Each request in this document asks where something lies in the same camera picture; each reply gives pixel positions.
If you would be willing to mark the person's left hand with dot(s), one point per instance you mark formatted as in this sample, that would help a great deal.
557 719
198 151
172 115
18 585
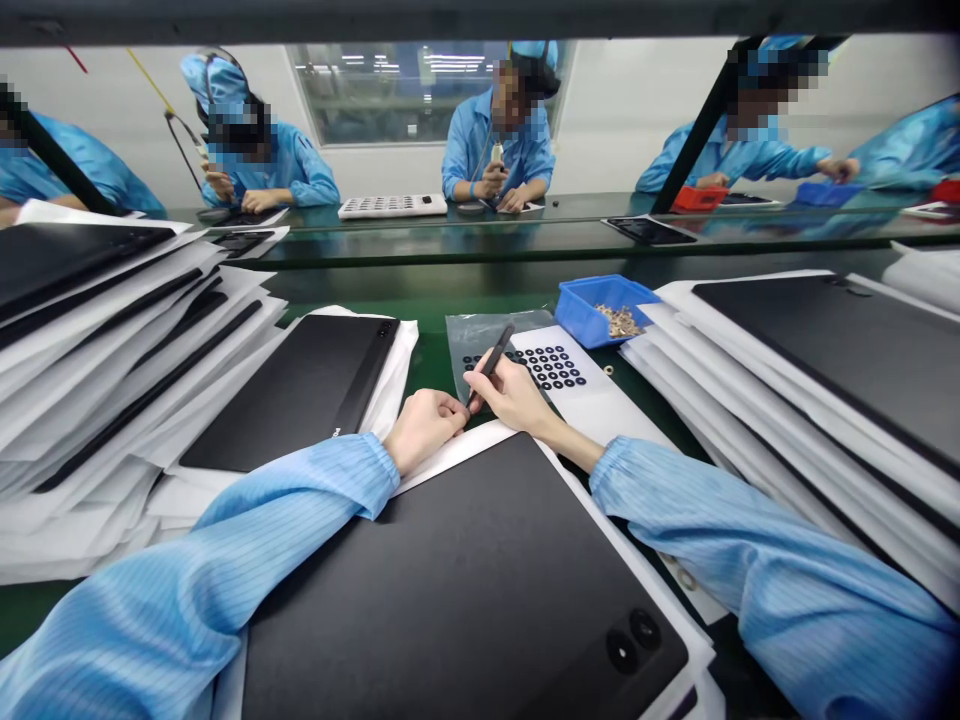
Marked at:
421 431

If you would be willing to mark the person's right hand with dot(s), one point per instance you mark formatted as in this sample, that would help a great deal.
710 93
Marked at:
517 401

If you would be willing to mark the black tweezers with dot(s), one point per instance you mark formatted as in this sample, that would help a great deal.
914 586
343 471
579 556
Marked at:
496 352

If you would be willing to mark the white sheet of black rings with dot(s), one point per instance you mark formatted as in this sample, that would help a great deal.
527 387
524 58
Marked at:
592 397

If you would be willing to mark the clear plastic bag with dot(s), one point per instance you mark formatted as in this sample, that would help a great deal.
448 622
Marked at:
472 334

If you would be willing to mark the blue plastic bin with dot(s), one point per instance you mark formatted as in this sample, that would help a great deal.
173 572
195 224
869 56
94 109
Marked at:
581 304
825 193

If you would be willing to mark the pile of small metal parts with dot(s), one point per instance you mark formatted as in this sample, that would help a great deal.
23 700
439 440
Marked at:
619 319

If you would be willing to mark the large black tablet back cover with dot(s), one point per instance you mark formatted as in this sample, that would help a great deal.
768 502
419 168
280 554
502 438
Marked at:
465 600

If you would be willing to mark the black tablet on foam sheet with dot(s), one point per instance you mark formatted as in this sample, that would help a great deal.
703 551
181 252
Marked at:
244 241
651 229

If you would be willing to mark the white tray of black parts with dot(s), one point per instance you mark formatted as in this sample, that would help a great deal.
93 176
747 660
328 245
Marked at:
390 205

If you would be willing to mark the electric screwdriver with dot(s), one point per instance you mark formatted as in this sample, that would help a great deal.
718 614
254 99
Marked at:
496 157
204 154

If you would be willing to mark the red plastic bin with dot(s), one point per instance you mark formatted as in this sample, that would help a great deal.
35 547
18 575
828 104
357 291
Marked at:
699 197

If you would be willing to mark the stack of tablets and foam sheets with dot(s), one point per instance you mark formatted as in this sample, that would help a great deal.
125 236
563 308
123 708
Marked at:
825 390
97 360

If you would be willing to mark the window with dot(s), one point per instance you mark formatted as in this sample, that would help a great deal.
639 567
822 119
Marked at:
375 97

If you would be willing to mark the dark overhead shelf beam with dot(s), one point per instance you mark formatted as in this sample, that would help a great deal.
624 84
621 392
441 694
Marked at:
480 19

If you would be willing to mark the black slanted frame post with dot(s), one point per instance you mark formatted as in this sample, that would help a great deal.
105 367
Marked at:
697 135
67 169

